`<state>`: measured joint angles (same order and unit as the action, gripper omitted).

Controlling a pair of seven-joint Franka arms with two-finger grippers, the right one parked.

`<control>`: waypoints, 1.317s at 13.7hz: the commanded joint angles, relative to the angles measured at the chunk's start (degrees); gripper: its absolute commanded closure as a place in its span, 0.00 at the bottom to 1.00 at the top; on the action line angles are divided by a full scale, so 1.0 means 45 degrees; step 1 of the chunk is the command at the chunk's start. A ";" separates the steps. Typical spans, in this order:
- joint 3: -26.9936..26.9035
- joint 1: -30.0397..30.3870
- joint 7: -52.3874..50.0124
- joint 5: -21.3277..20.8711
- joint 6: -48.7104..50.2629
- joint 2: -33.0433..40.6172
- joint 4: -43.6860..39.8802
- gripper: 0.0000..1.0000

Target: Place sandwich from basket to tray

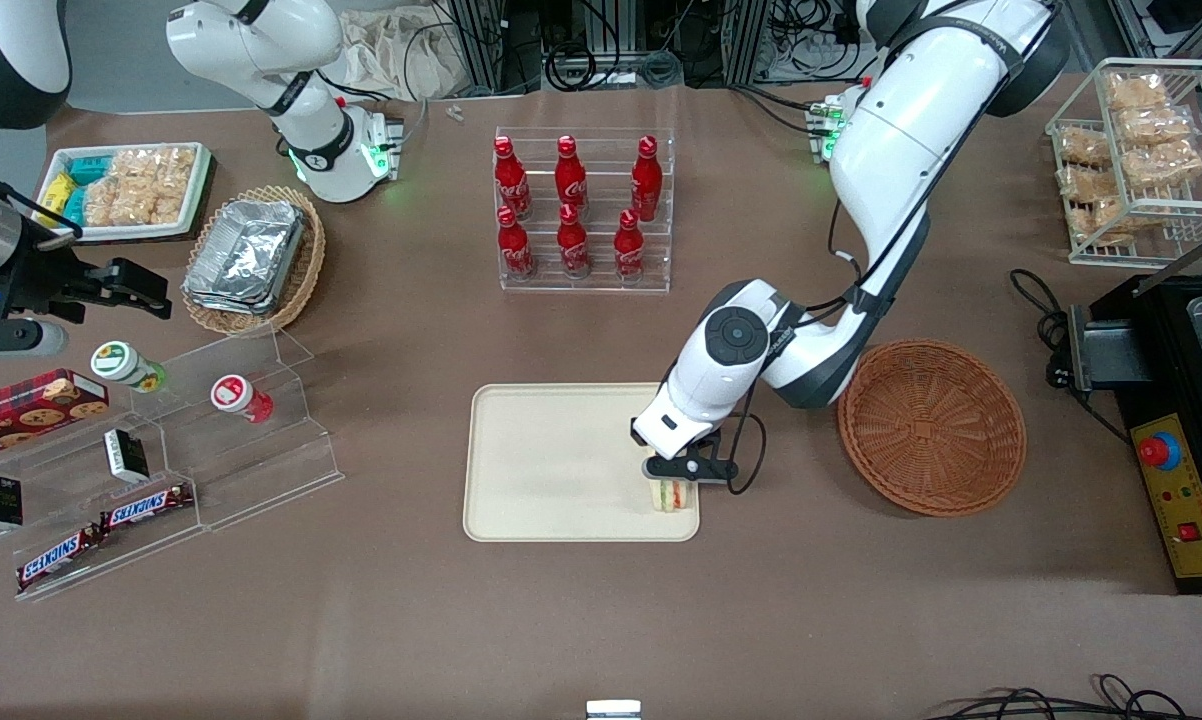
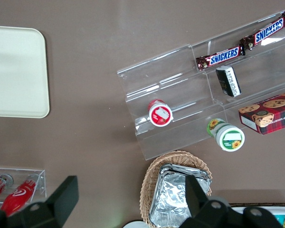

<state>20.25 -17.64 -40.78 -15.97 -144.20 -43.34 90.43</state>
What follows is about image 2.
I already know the clear acrylic bottle box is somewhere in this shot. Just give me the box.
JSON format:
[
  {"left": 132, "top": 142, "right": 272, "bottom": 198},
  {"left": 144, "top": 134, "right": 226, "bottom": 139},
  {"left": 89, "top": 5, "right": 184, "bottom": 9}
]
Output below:
[{"left": 0, "top": 167, "right": 47, "bottom": 205}]

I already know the white round dish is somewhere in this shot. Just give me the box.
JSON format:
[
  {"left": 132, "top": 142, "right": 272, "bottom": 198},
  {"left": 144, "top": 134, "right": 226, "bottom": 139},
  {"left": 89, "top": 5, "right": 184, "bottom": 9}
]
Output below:
[{"left": 123, "top": 220, "right": 148, "bottom": 228}]

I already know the small black snack box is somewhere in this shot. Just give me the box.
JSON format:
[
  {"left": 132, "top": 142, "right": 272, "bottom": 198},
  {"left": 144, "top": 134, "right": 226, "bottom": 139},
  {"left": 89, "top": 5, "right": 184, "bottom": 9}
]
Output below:
[{"left": 215, "top": 66, "right": 242, "bottom": 98}]

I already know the green sunflower yogurt cup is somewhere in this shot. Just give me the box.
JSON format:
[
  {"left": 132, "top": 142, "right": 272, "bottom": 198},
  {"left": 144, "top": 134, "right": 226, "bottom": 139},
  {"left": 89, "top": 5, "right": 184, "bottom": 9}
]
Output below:
[{"left": 206, "top": 118, "right": 246, "bottom": 152}]

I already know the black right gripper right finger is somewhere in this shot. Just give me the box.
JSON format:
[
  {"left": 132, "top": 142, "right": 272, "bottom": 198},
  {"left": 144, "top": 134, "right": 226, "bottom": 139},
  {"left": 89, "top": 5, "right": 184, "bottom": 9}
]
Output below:
[{"left": 180, "top": 175, "right": 284, "bottom": 228}]

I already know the red lidded yogurt cup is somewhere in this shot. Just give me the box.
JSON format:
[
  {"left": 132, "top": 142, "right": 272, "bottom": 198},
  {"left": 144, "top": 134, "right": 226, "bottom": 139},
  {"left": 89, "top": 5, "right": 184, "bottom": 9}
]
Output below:
[{"left": 148, "top": 99, "right": 174, "bottom": 127}]

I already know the red tartan cookie box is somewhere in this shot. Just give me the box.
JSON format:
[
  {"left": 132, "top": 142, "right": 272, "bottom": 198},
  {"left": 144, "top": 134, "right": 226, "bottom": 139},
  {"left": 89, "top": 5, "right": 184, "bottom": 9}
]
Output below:
[{"left": 238, "top": 89, "right": 285, "bottom": 135}]

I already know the tan oval wicker basket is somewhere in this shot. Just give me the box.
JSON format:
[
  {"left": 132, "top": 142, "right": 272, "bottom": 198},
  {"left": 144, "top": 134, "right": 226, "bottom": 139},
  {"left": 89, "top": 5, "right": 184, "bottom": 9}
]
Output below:
[{"left": 139, "top": 150, "right": 213, "bottom": 227}]

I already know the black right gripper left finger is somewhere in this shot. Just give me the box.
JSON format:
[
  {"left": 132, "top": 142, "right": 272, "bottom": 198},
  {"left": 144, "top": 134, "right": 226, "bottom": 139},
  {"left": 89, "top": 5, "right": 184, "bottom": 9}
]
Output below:
[{"left": 0, "top": 175, "right": 80, "bottom": 228}]

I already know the clear acrylic tiered shelf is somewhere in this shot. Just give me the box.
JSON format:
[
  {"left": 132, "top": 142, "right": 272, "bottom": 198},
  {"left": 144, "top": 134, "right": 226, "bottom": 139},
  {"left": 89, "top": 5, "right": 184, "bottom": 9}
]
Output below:
[{"left": 117, "top": 9, "right": 285, "bottom": 161}]

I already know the Snickers chocolate bar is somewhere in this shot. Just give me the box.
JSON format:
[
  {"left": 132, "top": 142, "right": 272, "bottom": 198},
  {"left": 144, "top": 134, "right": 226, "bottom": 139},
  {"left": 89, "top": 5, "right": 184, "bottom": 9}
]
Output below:
[
  {"left": 195, "top": 45, "right": 247, "bottom": 72},
  {"left": 239, "top": 13, "right": 285, "bottom": 51}
]

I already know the foil wrapped food pack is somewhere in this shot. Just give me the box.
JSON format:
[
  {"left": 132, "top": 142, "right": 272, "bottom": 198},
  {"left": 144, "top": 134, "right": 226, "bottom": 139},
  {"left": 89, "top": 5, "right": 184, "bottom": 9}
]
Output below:
[
  {"left": 150, "top": 170, "right": 211, "bottom": 226},
  {"left": 160, "top": 163, "right": 212, "bottom": 183}
]

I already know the white bin with dark rim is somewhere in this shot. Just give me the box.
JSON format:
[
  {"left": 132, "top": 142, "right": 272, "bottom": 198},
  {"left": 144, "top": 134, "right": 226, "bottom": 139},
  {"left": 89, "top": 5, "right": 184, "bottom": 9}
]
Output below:
[{"left": 228, "top": 202, "right": 285, "bottom": 228}]

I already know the cream plastic tray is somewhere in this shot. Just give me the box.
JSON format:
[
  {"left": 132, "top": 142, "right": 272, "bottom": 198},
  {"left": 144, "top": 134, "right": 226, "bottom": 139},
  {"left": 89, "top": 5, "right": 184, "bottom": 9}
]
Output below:
[{"left": 0, "top": 25, "right": 50, "bottom": 118}]

